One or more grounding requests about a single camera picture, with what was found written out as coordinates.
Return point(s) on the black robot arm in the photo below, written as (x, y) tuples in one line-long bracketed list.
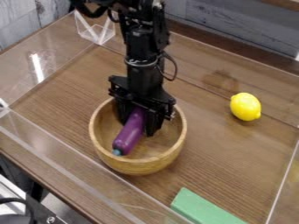
[(145, 35)]

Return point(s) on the purple toy eggplant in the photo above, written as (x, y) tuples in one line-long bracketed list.
[(129, 134)]

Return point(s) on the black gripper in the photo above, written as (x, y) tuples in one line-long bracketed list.
[(141, 89)]

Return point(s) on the clear acrylic enclosure wall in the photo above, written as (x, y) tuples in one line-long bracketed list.
[(236, 163)]

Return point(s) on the brown wooden bowl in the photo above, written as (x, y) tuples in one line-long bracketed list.
[(153, 153)]

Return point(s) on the green block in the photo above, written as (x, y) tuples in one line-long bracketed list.
[(199, 210)]

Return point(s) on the yellow toy lemon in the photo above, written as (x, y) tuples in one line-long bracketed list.
[(245, 107)]

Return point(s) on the clear acrylic corner bracket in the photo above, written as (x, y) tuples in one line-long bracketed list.
[(96, 33)]

